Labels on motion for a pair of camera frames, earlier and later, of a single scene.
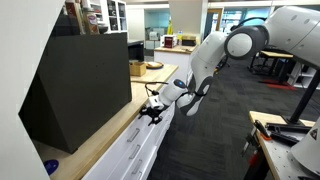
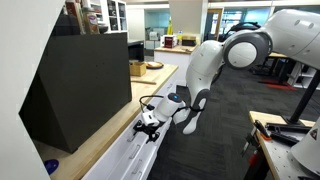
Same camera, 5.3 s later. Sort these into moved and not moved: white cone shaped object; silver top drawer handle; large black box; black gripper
Moved: black gripper
Not moved: white cone shaped object; silver top drawer handle; large black box
